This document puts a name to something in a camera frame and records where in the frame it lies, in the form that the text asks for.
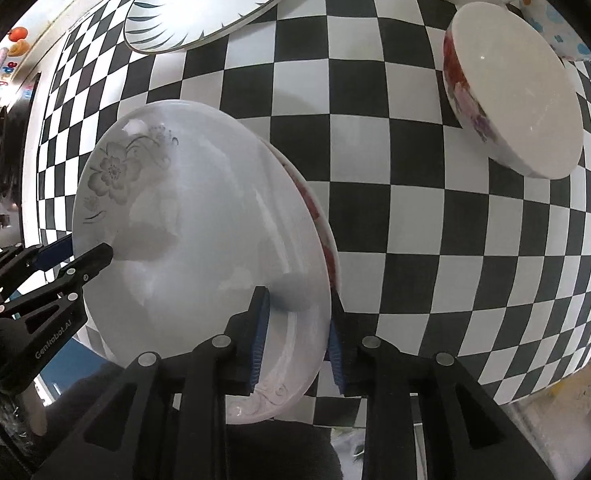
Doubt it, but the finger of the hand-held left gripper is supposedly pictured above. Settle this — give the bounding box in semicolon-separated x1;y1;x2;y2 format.
0;242;114;320
0;232;75;296

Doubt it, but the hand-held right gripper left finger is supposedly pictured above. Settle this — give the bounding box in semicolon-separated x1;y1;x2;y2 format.
38;286;272;480

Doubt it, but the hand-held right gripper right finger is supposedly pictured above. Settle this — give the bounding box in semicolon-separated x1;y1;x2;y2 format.
327;300;552;480

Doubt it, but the white plate with grey flower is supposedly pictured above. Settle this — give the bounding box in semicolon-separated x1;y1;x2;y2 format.
72;100;332;423

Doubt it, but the white plate with red flowers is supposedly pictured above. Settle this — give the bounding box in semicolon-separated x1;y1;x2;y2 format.
252;132;345;311

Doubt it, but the white bowl with blue flowers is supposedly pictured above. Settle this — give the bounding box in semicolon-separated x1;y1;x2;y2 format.
518;0;591;62

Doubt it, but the blue box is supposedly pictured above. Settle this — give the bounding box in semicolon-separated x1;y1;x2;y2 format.
38;337;108;403

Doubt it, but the clear plastic bag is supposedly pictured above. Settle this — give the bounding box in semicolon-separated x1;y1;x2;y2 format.
0;382;50;443

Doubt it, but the dark cloth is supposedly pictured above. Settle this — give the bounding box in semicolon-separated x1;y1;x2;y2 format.
222;415;343;480

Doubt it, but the black panel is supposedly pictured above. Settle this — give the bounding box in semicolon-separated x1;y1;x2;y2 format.
0;72;42;211

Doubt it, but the black and white checkered tablecloth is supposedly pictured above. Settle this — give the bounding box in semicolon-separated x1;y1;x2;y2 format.
35;0;591;406

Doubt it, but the white plate with blue leaves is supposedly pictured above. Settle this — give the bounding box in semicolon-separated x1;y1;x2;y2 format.
124;0;310;56

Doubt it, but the white bowl with red flowers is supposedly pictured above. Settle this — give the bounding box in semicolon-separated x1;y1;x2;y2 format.
443;1;585;180

